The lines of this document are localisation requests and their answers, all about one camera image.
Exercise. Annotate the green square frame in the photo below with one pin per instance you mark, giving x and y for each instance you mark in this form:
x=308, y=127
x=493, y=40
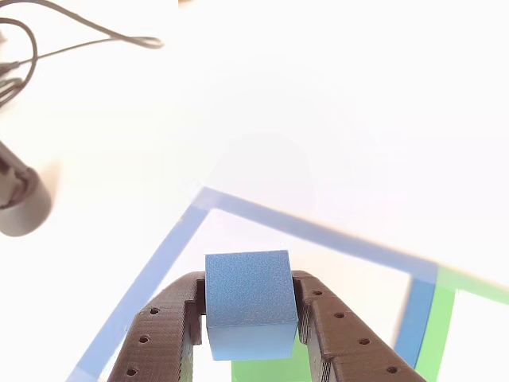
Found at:
x=437, y=330

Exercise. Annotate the blue square frame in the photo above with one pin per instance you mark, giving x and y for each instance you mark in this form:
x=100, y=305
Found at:
x=159, y=270

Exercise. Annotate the green block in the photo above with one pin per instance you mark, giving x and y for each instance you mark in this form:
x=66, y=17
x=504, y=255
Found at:
x=270, y=370

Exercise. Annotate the small blue cube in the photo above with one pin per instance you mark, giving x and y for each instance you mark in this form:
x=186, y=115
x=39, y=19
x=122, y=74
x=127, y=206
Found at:
x=246, y=294

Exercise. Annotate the black tripod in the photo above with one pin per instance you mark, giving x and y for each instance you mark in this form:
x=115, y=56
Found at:
x=24, y=207

